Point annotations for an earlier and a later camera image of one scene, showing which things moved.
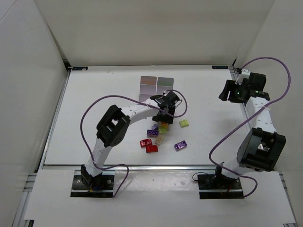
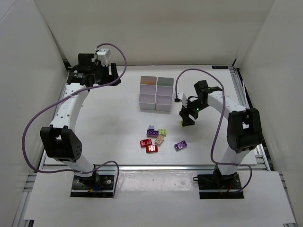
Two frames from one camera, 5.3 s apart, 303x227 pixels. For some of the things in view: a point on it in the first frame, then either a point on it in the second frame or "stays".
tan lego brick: [159, 140] stays
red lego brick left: [144, 143] stays
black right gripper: [229, 90] -> [187, 113]
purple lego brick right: [179, 145] stays
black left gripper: [164, 117] -> [107, 73]
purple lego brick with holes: [152, 133] stays
